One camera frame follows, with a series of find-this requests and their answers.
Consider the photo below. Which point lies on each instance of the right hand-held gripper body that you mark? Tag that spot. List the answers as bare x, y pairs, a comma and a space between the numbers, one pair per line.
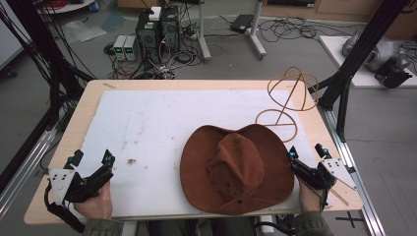
314, 177

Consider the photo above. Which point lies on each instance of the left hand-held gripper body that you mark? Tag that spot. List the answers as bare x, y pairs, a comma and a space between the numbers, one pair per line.
70, 187

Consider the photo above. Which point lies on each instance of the brown felt hat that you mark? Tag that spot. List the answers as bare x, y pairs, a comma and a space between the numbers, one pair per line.
236, 170

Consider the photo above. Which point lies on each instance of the person's right hand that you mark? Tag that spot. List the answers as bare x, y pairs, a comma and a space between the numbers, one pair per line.
309, 200

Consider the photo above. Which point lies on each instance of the person's left hand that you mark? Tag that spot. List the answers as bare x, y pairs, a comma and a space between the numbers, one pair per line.
96, 206

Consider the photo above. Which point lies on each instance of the thin wooden stick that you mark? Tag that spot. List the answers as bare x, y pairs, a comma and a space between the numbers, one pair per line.
339, 197

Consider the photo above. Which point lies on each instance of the white table mat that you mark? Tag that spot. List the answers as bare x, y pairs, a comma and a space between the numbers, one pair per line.
147, 131

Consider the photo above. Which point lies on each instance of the white floor board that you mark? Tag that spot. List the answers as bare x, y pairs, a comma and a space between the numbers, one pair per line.
334, 55

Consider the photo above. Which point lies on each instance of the black device on board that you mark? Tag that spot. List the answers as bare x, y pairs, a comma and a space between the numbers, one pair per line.
391, 75

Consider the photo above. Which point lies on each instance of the grey bench power supply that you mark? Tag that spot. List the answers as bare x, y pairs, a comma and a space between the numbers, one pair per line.
130, 48
119, 47

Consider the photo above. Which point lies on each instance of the grey robot head shell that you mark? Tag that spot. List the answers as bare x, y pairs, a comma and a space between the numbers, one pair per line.
380, 54

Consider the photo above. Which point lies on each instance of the white desk leg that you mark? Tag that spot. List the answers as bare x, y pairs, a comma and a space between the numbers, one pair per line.
204, 32
257, 32

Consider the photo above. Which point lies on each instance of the black computer tower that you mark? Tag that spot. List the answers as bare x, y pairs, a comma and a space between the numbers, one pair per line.
149, 37
170, 29

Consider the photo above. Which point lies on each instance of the clear plastic sheet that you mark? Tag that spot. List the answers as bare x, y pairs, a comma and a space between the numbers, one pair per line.
82, 31

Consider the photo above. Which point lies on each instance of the flat black box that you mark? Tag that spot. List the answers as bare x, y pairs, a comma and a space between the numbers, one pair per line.
241, 23

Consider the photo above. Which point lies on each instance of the small white box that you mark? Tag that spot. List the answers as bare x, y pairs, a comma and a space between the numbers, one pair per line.
155, 13

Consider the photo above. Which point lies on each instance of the aluminium rail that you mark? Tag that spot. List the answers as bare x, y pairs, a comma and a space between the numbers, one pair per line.
357, 183
23, 170

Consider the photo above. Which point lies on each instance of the black frame post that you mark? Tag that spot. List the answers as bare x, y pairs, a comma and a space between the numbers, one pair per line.
39, 42
364, 46

